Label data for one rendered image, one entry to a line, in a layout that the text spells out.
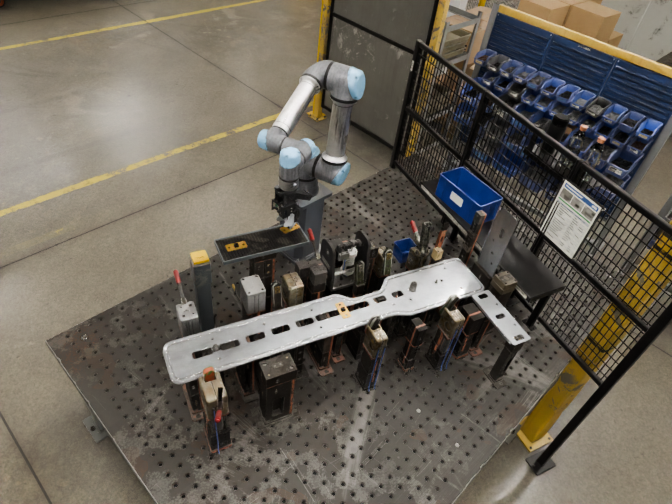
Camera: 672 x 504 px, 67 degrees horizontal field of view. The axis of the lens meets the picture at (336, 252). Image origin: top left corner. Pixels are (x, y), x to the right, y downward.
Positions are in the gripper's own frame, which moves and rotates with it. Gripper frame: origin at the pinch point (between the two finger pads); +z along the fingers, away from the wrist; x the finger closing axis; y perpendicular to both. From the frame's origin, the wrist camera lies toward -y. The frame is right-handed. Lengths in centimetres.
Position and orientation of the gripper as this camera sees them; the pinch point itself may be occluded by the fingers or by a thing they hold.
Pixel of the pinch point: (290, 224)
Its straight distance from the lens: 209.6
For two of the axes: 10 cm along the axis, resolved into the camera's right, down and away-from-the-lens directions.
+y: -7.2, 4.2, -5.6
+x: 6.9, 5.5, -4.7
